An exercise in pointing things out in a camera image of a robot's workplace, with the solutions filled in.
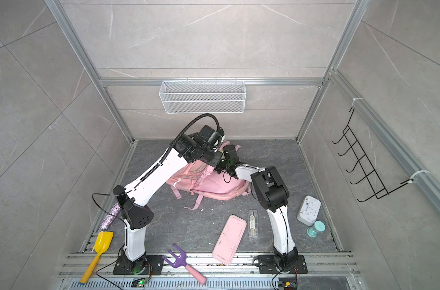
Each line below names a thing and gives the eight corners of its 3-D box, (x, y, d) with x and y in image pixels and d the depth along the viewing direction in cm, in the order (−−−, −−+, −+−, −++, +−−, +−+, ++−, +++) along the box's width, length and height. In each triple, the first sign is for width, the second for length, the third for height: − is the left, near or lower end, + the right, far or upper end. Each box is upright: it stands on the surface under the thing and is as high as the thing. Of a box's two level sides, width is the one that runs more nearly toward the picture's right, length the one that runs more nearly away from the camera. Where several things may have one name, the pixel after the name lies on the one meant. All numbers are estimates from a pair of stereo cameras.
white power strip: (294, 219, 88) (297, 216, 84) (304, 197, 95) (307, 193, 92) (310, 228, 85) (313, 225, 81) (318, 204, 93) (322, 201, 89)
